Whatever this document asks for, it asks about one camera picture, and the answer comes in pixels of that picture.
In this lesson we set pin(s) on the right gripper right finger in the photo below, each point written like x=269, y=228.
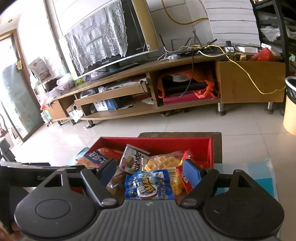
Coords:
x=202, y=181

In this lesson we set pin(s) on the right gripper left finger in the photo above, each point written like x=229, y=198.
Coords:
x=96, y=181

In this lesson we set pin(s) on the orange red chip bag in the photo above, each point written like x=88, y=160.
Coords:
x=188, y=176

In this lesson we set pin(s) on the silver brown wafer pack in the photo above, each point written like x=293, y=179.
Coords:
x=131, y=159

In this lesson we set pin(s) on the yellow waffle pack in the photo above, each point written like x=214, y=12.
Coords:
x=167, y=162

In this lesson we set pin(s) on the blue snack bag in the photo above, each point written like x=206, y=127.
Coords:
x=154, y=185

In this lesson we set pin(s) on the white blue cracker package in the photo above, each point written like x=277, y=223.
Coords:
x=99, y=157

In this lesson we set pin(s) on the red cardboard box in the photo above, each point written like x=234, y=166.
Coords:
x=201, y=149

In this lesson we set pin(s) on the blue white carton box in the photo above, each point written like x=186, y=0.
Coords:
x=105, y=105

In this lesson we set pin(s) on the yellow trash bin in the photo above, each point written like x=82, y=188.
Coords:
x=289, y=121

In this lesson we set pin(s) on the wooden TV stand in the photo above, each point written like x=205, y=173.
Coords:
x=135, y=90

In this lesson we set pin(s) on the orange plastic bag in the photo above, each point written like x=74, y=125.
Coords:
x=200, y=82

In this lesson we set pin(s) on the red bag on stand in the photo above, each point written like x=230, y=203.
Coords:
x=264, y=55

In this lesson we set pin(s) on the white lace cover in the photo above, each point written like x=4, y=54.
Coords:
x=102, y=35

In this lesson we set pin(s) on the flat screen television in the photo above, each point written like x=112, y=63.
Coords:
x=141, y=37

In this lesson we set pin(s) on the black shelving rack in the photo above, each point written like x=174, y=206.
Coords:
x=276, y=26

